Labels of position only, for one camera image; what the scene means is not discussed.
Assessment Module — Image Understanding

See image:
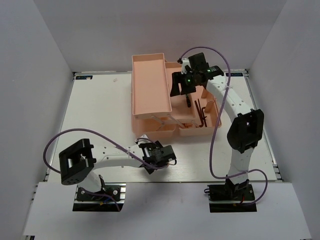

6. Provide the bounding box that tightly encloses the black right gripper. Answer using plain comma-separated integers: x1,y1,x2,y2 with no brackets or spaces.
170,70,199,97

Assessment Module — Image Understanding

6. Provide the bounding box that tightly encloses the large brown hex key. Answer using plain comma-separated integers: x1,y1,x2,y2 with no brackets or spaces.
194,99,207,128

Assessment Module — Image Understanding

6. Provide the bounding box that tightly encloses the pink plastic toolbox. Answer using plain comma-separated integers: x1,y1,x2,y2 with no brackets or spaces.
131,53,222,140

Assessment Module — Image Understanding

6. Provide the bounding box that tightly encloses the black green precision screwdriver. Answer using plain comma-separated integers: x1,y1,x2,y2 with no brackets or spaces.
185,94,191,108

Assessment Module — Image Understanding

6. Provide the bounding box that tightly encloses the small brown hex key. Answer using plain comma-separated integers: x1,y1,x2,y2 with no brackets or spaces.
198,107,208,128

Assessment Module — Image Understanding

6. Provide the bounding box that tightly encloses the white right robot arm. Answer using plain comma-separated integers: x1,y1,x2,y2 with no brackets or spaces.
170,52,264,200

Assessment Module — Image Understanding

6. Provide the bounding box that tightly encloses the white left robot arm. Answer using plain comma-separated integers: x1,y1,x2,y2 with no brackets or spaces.
59,135,177,200

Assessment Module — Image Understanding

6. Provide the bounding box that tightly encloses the white front cover board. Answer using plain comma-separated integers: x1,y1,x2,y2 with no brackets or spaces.
24,182,311,240

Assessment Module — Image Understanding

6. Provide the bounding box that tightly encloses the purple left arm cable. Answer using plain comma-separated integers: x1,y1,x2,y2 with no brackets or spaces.
43,128,173,212

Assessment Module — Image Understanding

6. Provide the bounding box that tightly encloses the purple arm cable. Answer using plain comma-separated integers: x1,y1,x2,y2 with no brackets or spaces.
177,46,270,206
43,128,173,212

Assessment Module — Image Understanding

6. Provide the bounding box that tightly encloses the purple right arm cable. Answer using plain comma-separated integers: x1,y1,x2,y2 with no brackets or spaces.
177,46,270,206

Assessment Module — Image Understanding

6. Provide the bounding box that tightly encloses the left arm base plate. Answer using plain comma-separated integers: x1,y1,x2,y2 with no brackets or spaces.
72,183,126,213

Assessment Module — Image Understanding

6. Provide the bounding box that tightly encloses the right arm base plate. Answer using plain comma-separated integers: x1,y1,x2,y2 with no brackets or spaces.
204,184,257,213

